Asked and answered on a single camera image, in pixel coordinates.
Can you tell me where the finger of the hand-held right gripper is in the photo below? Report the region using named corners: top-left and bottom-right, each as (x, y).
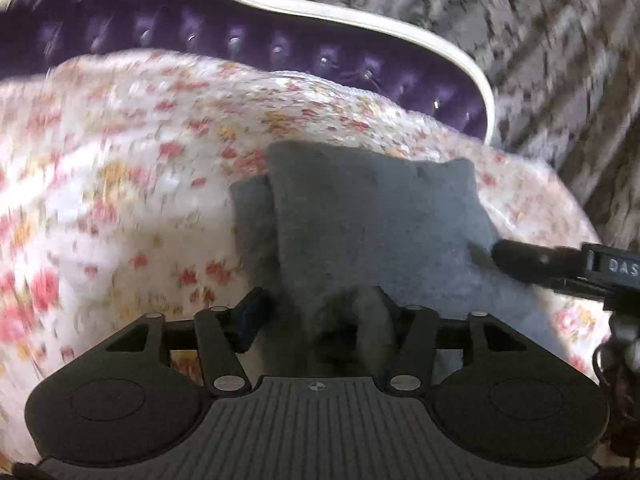
top-left (492, 239), bottom-right (609, 304)

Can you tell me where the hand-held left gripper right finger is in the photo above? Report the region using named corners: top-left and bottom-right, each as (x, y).
top-left (385, 304), bottom-right (530, 394)

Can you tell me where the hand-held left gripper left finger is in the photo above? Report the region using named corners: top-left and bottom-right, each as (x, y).
top-left (106, 287), bottom-right (271, 397)

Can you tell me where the small grey cloth garment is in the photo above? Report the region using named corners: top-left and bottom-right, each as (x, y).
top-left (229, 140), bottom-right (557, 377)

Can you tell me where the floral printed blanket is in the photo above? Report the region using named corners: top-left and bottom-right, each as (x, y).
top-left (0, 49), bottom-right (614, 467)

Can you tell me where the grey brown patterned curtain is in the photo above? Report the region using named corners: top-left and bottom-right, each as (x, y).
top-left (220, 0), bottom-right (640, 253)

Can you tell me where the purple tufted headboard white frame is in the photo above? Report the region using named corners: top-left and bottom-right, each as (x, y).
top-left (0, 0), bottom-right (497, 147)

